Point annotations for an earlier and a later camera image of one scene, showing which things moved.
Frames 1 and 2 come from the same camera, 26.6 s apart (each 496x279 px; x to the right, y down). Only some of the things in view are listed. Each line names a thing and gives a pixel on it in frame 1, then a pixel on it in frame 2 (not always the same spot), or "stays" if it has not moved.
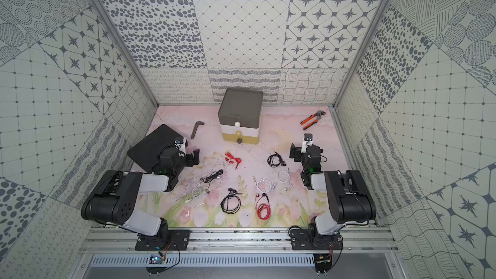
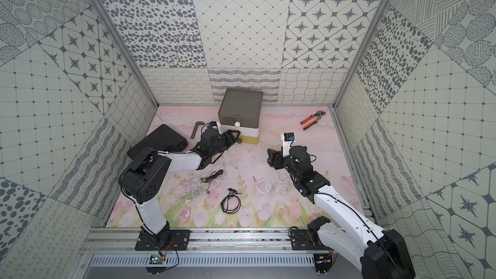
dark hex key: [195, 128] stays
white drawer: [243, 130] stays
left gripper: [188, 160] -> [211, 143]
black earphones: [214, 175] stays
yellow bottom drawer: [239, 138] stays
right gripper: [296, 151] -> [276, 157]
